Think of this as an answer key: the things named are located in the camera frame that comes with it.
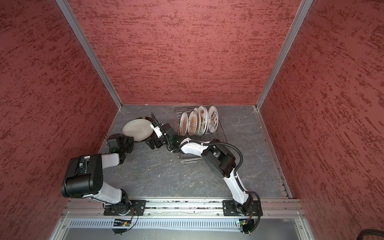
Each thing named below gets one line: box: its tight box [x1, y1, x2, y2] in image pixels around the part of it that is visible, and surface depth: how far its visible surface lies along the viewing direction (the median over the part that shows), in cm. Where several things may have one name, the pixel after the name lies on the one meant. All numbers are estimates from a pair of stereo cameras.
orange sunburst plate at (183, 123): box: [179, 111, 188, 137], surface depth 103 cm
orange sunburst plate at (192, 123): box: [187, 110, 198, 137], surface depth 102 cm
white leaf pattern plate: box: [122, 118, 154, 142], surface depth 102 cm
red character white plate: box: [208, 104, 219, 134], surface depth 102 cm
